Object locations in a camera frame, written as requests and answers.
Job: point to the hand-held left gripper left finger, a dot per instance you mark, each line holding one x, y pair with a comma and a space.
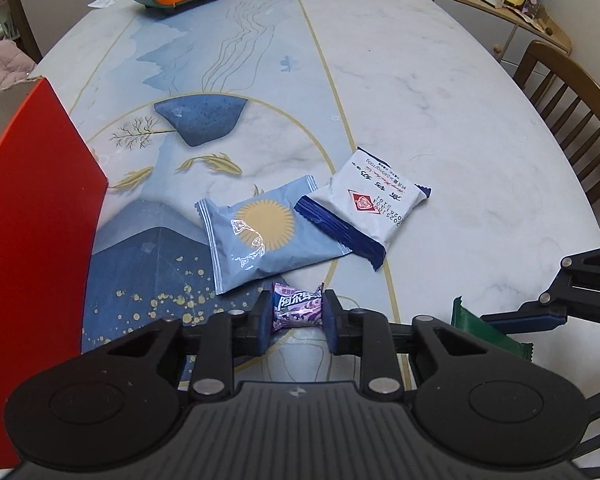
265, 325

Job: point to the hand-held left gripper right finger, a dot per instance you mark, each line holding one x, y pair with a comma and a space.
332, 325

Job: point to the purple candy packet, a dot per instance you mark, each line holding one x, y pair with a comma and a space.
297, 305

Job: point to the green snack packet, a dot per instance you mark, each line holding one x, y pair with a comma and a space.
500, 342

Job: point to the red cardboard box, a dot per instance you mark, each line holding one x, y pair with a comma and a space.
35, 240

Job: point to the light blue sun packet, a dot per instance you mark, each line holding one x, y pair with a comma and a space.
265, 230

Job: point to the white packet with blue ends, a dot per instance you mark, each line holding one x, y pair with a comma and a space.
365, 200

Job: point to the wooden chair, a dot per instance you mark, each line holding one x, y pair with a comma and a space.
577, 74

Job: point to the white cabinet with wooden top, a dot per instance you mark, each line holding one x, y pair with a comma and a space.
475, 25

